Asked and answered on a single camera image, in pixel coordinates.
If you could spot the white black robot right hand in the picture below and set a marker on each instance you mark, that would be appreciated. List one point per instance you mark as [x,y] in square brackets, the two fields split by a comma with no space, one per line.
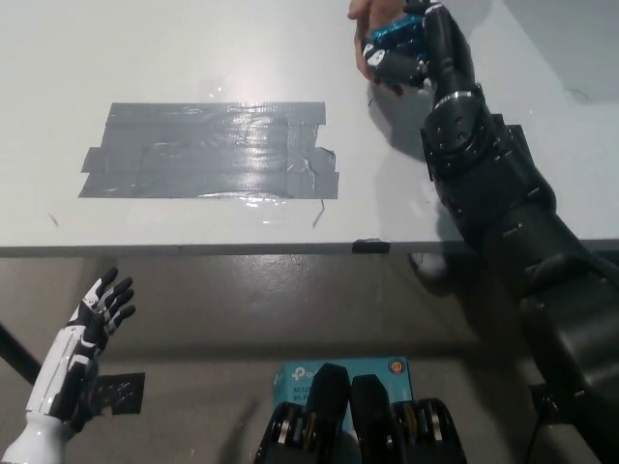
[450,53]

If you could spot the person's bare hand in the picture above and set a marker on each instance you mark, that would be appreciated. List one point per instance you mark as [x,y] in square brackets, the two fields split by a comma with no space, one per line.
[374,9]

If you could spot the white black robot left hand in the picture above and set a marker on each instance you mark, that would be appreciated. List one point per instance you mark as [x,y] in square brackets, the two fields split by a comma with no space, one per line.
[77,353]

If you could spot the blue rubik's cube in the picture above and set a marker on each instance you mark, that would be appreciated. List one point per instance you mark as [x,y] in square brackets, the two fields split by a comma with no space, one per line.
[396,31]

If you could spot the white person's shoe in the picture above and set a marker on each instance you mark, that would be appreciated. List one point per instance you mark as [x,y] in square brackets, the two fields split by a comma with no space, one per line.
[430,266]

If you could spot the black slanted table leg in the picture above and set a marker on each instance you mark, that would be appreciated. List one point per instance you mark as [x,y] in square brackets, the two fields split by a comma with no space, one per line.
[17,355]

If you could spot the long clear tape strip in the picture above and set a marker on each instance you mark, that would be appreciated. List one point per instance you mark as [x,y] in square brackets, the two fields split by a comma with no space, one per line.
[193,212]

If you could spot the small black tape piece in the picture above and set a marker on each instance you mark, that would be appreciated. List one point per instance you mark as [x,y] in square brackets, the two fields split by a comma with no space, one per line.
[371,247]

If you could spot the teal router box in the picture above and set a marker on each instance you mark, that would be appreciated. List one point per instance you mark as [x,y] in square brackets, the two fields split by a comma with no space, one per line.
[377,382]

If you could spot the grey duct tape patch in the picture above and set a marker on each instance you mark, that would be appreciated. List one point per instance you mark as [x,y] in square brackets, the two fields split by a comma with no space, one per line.
[208,150]

